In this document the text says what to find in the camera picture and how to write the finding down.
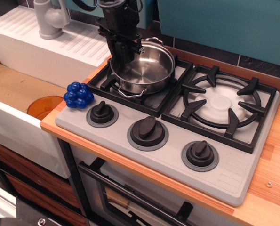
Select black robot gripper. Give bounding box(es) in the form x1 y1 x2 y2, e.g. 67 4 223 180
97 0 144 67

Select stainless steel pan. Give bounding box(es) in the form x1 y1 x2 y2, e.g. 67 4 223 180
110 37 176 98

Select blue toy blueberry cluster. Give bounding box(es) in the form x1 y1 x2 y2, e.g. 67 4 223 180
63 81 94 109

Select black left stove knob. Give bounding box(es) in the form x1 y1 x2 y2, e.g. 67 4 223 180
86 101 119 128

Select black stove knob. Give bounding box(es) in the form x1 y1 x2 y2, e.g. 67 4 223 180
127 116 169 152
181 140 219 172
86 101 119 128

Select black middle stove knob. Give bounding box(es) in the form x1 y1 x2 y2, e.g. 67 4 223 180
127 116 169 152

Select grey toy stove top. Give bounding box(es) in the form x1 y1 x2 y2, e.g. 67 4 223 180
54 44 280 207

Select black right stove knob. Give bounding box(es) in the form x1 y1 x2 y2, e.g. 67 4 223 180
181 140 219 172

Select black left burner grate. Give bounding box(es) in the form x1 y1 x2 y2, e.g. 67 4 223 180
87 54 193 117

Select black burner grate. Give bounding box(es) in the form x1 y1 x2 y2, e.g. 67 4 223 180
161 65 280 154
87 54 193 117

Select grey toy faucet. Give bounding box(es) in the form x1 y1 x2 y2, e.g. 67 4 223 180
33 0 70 40

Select orange plastic bowl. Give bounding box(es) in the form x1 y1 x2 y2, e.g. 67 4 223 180
27 96 63 120

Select white toy sink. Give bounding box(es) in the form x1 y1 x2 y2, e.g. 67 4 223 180
0 6 110 178

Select black right burner grate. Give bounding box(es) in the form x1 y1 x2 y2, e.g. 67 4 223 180
161 65 280 154

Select wooden drawer fronts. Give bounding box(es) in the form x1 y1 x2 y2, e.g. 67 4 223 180
0 144 89 226

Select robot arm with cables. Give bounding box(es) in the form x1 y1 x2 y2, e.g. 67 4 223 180
72 0 98 12

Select teal wall cabinet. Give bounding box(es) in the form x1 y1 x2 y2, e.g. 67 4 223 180
64 0 280 64

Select oven door with handle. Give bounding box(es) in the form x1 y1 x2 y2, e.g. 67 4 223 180
77 158 232 226

